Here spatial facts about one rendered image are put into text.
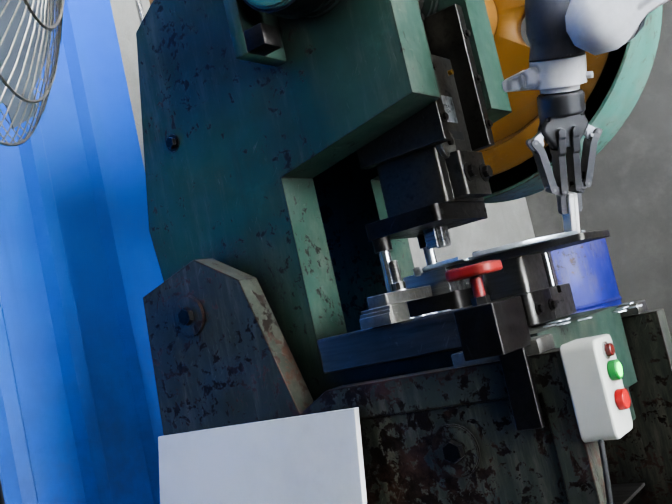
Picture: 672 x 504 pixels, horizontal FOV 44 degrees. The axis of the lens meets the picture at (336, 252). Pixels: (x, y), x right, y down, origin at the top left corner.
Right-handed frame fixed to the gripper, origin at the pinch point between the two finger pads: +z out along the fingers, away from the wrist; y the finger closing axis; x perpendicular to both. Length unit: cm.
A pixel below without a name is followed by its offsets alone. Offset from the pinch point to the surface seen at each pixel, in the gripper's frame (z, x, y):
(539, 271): 10.2, 4.2, -4.6
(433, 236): 3.4, 16.7, -18.7
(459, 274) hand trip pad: -0.4, -22.4, -29.2
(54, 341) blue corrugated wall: 29, 93, -99
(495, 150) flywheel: -6.0, 44.9, 7.6
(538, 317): 16.3, -1.6, -8.4
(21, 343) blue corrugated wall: 26, 87, -105
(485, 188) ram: -4.0, 14.6, -8.5
